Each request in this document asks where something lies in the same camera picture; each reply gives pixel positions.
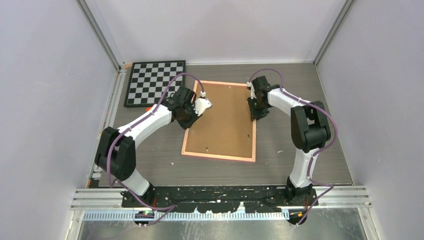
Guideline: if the aluminium front rail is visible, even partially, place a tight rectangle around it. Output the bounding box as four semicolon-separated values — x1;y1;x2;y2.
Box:
70;185;372;211

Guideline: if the black white checkerboard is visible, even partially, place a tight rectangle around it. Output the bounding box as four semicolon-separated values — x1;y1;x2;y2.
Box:
123;60;186;108

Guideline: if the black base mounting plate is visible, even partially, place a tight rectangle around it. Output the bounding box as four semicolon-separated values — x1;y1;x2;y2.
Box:
120;185;318;214

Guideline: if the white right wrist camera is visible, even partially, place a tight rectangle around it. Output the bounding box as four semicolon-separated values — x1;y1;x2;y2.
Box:
246;81;256;99

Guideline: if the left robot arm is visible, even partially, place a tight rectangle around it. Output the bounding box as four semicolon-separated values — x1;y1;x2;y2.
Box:
94;86;212;207

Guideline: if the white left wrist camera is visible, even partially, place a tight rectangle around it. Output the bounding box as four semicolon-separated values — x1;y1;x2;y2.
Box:
194;91;213;116

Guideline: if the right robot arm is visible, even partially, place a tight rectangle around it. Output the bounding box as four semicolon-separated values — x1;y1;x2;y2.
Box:
246;76;331;205

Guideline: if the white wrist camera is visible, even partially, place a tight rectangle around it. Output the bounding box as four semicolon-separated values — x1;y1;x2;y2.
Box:
194;91;213;116
246;81;256;99

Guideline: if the pink photo frame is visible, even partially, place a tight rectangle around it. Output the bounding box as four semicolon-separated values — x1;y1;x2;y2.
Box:
180;80;258;164

